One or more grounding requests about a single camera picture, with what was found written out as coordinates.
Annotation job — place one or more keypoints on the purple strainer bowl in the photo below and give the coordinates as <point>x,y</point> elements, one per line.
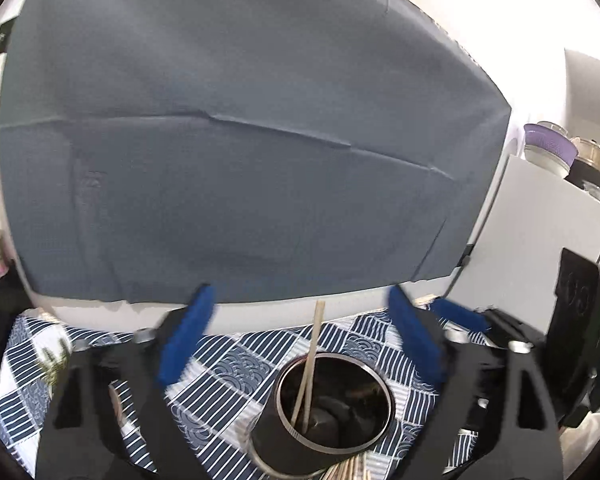
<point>550,145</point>

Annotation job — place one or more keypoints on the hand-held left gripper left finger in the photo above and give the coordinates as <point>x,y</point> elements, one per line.
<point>185,340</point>

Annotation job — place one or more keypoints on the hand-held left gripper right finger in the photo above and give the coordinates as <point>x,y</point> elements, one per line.
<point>417,340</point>

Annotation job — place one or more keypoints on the wooden chopstick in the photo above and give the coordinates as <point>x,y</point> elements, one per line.
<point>316,335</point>

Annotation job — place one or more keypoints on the blue white patterned tablecloth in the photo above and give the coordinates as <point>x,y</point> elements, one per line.
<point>230,360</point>

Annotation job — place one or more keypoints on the grey backdrop cloth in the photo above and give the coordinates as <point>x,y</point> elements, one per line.
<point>230,160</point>

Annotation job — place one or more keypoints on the potted cactus in white pot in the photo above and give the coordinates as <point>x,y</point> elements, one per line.
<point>56,362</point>

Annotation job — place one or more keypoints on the black binder clip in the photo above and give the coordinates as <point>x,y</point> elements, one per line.
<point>5,35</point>
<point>466,256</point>

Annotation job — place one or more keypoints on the white cabinet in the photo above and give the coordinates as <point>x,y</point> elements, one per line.
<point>520,220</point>

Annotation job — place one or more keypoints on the bunch of wooden chopsticks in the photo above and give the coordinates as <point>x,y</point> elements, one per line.
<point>350,470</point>

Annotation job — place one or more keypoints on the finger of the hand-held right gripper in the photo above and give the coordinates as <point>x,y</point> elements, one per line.
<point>460,315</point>

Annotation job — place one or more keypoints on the steel pot with glass lid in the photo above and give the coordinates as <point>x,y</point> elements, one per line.
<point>597,160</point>

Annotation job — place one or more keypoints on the black metal utensil cup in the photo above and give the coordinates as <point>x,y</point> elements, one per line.
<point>280,440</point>

